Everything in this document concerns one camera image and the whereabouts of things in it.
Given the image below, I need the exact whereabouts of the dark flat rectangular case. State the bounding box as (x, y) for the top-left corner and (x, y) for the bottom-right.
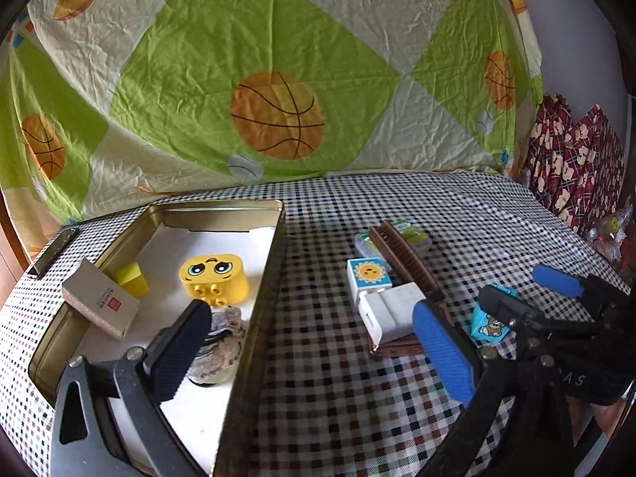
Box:
(25, 226), (80, 280)

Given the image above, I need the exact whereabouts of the white charger plug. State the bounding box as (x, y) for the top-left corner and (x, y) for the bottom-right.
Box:
(358, 282), (428, 343)

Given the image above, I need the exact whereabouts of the small white cardboard box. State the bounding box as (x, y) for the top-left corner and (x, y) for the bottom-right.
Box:
(62, 257), (141, 341)

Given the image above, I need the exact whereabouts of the blue bear print block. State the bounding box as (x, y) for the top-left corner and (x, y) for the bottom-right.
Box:
(469, 285), (518, 343)

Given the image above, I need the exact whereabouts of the clear plastic toy bag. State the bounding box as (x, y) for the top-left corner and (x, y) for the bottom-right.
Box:
(584, 209), (636, 264)

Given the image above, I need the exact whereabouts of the yellow face toy block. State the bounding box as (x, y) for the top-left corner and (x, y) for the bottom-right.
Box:
(179, 254), (250, 306)

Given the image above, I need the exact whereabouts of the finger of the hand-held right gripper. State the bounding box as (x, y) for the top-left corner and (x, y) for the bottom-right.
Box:
(533, 265), (589, 300)
(478, 285), (547, 332)

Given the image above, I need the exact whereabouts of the white sunflower toy block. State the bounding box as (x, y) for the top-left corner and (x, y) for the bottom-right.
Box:
(346, 257), (393, 304)

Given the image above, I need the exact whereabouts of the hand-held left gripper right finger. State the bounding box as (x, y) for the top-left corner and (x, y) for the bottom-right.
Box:
(412, 302), (588, 477)

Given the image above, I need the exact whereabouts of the red bear print blanket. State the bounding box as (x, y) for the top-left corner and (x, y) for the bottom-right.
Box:
(524, 92), (628, 239)

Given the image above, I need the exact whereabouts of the brown wooden brush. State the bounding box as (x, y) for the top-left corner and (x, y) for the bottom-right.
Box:
(368, 223), (445, 304)

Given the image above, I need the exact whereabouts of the green floss pick box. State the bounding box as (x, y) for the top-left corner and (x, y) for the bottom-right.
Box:
(354, 219), (433, 259)

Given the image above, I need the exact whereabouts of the checkered tablecloth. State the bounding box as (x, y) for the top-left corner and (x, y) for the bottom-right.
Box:
(0, 171), (622, 477)

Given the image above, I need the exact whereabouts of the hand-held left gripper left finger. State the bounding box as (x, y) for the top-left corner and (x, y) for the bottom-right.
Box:
(50, 299), (213, 477)

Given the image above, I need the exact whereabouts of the yellow cup-shaped block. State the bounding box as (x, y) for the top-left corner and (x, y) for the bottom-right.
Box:
(115, 262), (150, 298)

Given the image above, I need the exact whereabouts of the basketball print bedsheet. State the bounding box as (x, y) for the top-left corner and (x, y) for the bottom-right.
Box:
(0, 0), (545, 224)

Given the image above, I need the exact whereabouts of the golden metal tin box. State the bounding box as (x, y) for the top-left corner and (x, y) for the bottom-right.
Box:
(29, 199), (286, 477)

